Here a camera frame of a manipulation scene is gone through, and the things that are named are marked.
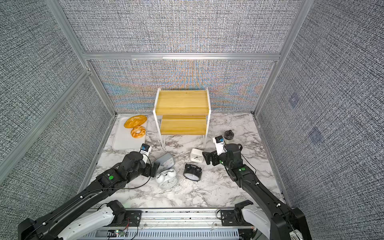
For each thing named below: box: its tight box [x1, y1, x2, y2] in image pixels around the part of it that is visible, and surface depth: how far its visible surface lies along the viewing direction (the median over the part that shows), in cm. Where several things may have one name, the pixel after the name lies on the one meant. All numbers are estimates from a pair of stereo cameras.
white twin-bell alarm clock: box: [155, 168, 178, 190], surface depth 78 cm
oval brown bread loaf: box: [124, 114, 148, 128], surface depth 112 cm
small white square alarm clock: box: [190, 148, 204, 163], surface depth 92 cm
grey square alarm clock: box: [151, 152, 175, 173], surface depth 88 cm
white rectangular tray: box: [112, 117, 147, 151], surface depth 107 cm
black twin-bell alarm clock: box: [183, 163, 203, 182], surface depth 82 cm
